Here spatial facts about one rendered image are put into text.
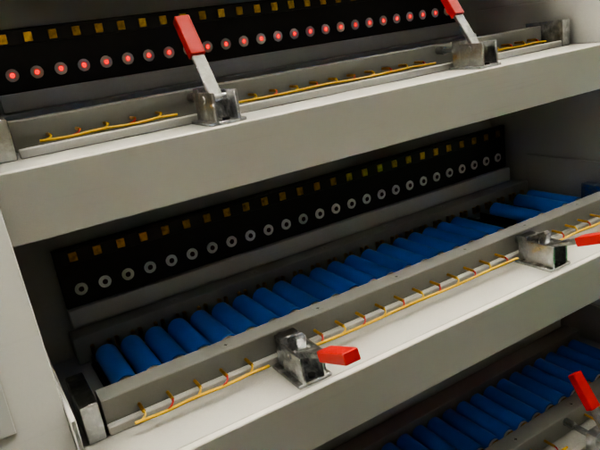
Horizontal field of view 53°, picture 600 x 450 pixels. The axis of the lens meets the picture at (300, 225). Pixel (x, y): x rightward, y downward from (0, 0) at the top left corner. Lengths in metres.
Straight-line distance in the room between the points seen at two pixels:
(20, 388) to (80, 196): 0.12
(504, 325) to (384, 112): 0.21
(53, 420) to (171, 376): 0.09
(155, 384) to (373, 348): 0.16
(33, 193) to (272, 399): 0.21
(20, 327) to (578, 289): 0.47
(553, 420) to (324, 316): 0.28
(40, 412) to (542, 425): 0.46
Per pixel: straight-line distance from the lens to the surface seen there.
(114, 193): 0.41
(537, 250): 0.59
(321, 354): 0.40
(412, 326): 0.50
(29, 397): 0.39
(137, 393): 0.44
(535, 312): 0.57
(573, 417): 0.69
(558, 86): 0.66
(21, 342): 0.39
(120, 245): 0.55
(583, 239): 0.57
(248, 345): 0.46
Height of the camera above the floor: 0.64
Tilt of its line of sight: 2 degrees up
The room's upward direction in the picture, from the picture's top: 19 degrees counter-clockwise
